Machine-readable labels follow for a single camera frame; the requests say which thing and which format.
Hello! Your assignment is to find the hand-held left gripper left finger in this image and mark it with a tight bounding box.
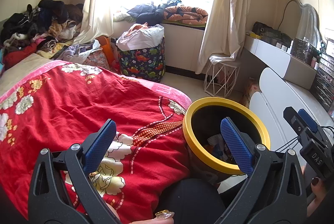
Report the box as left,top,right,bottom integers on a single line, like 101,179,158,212
28,118,122,224

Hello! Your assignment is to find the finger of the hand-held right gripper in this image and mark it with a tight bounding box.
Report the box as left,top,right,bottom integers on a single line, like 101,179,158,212
297,109,326,141
283,107,307,136

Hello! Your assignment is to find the orange patterned quilt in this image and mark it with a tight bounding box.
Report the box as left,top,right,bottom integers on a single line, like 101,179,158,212
163,6,209,25

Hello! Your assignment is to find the white chair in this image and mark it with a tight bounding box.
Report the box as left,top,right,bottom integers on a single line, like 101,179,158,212
249,68,334,157

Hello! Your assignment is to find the black handbag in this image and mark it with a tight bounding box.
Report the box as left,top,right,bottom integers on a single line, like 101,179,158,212
252,21,293,44

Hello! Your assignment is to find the white vanity desk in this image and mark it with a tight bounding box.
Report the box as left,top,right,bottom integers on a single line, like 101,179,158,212
244,35,317,91

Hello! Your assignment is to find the floral fabric bag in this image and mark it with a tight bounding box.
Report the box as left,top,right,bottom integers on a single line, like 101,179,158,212
85,50,111,70

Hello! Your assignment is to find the beige bed sheet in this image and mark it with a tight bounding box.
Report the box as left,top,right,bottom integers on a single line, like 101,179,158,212
0,53,53,95

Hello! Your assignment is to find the orange bag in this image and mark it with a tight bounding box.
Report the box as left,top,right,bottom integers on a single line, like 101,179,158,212
99,36,120,72

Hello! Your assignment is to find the wavy-framed mirror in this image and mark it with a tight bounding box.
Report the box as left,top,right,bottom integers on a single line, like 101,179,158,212
278,0,320,48

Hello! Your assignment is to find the white wire side table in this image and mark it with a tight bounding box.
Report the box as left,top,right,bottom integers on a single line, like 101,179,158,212
204,54,242,98

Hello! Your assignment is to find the dinosaur print laundry basket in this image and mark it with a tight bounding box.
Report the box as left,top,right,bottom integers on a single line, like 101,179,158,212
116,36,166,82

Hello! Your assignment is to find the pink orange cloth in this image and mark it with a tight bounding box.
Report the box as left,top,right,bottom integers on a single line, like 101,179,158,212
124,23,149,34

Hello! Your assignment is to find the yellow-rimmed black trash bin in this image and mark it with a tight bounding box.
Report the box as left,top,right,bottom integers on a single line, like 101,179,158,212
182,97,270,185

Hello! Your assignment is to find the person's left hand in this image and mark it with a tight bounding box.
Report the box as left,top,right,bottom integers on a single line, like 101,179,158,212
103,200,175,224

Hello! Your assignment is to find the person's right hand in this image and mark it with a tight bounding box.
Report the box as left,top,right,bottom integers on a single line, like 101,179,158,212
306,177,330,219

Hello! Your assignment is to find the clear acrylic organizer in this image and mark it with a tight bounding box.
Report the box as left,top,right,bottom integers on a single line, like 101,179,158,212
290,37,319,59

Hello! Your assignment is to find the lavender clothes heap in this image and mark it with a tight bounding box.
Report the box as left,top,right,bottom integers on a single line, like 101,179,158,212
63,40,101,63

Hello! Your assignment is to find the dark clothes heap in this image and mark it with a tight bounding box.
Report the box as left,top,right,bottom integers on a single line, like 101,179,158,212
127,0,183,25

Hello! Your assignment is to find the white plastic liner bag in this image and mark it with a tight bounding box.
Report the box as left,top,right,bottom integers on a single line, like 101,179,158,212
116,24,165,51

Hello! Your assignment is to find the dark drawer organizer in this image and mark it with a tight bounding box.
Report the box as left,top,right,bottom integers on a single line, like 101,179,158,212
310,28,334,111

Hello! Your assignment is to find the pile of dark clothes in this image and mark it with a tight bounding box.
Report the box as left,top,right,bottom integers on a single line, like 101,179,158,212
0,0,84,58

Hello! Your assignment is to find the person's black trouser leg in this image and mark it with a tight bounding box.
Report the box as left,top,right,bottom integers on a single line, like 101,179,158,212
157,178,227,224

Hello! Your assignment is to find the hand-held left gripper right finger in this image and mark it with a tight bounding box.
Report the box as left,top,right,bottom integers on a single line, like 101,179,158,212
220,117,308,224

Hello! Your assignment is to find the red floral blanket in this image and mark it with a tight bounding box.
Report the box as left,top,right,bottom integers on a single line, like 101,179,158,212
0,60,193,222

